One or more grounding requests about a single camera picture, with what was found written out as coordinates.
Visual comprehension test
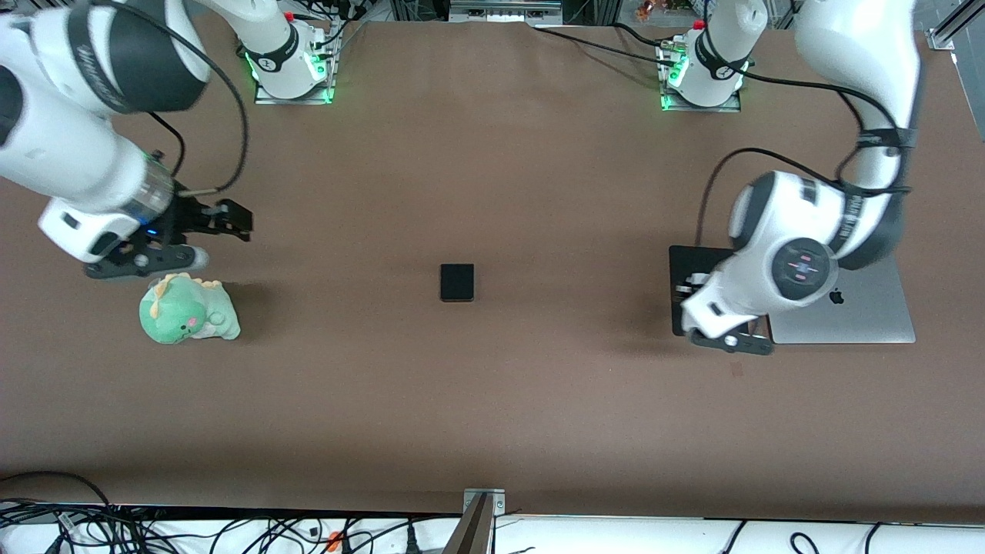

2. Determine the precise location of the black phone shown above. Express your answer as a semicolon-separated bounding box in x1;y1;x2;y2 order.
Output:
440;264;475;302

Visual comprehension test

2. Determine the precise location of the black mouse pad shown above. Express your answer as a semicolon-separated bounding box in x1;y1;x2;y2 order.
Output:
669;245;751;340

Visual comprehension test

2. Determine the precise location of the green dinosaur plush toy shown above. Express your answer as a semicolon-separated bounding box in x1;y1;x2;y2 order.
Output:
139;271;242;345

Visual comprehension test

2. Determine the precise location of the silver laptop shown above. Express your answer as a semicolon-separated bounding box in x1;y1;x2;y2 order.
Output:
768;254;917;345

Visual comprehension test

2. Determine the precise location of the silver metal box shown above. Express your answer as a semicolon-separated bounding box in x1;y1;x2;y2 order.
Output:
449;0;563;24

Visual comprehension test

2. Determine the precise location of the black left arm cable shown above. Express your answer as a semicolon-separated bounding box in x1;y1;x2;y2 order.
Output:
695;65;913;249

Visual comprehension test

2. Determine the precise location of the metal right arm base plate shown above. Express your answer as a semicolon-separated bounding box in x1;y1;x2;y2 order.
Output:
254;22;337;105

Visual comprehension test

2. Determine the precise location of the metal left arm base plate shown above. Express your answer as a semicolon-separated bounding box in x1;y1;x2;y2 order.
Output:
660;42;743;112

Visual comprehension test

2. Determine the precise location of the long black table cable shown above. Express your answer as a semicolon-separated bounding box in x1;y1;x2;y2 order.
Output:
531;27;679;65

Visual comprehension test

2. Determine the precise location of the short black table cable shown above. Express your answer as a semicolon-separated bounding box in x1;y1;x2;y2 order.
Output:
612;22;672;47

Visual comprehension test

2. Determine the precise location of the black looped floor cable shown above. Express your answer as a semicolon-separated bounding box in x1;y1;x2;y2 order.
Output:
0;471;113;510

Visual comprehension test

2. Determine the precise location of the metal table bracket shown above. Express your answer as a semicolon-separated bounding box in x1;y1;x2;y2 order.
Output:
442;489;506;554

